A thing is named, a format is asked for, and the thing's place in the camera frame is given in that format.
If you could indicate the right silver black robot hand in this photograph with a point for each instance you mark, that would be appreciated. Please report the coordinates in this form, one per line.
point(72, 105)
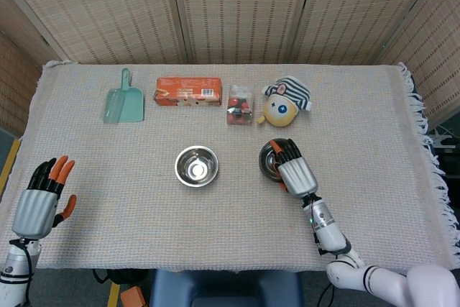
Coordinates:
point(296, 174)

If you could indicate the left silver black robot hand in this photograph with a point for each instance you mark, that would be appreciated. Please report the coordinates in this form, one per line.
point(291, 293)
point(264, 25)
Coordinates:
point(36, 213)

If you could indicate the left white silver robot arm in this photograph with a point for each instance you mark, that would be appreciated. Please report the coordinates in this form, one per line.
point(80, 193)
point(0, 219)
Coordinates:
point(14, 274)

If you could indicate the blue padded robot base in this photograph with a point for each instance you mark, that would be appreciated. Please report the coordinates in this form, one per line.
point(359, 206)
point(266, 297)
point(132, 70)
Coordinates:
point(226, 289)

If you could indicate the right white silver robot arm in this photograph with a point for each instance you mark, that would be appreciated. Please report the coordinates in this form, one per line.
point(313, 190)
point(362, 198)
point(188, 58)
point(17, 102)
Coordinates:
point(330, 231)

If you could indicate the yellow plush doll striped hat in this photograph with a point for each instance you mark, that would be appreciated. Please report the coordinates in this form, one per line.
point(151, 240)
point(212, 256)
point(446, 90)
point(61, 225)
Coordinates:
point(284, 105)

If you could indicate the clear packet red black items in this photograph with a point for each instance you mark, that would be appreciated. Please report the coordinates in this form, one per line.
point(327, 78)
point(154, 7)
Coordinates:
point(240, 105)

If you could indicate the beige woven fringed tablecloth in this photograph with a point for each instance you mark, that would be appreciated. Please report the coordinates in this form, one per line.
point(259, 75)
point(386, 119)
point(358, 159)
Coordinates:
point(143, 213)

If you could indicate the orange block on floor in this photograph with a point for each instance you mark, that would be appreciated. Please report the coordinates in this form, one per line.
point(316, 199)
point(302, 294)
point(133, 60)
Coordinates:
point(132, 298)

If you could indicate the orange cardboard food box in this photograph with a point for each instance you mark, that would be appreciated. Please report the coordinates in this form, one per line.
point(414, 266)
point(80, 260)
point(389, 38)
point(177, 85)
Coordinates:
point(187, 91)

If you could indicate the teal plastic dustpan scoop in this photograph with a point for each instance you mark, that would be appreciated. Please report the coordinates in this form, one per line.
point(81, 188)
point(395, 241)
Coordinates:
point(125, 102)

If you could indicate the woven bamboo screen panel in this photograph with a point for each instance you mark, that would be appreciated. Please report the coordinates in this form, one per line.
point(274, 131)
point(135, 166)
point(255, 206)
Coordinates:
point(435, 55)
point(352, 12)
point(16, 69)
point(97, 12)
point(240, 12)

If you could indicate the black equipment with white bracket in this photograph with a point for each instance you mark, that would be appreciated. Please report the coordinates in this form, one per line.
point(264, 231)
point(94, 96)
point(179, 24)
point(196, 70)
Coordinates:
point(447, 156)

